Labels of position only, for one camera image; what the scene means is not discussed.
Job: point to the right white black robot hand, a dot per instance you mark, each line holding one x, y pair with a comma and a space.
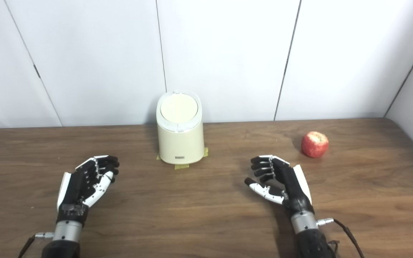
292, 186

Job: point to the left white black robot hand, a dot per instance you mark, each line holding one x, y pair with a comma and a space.
81, 186

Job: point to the red apple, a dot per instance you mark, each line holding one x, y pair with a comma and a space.
314, 144

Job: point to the cream-colored bin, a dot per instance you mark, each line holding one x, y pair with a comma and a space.
181, 143

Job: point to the round cream bin lid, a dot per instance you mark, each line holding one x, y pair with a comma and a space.
179, 107

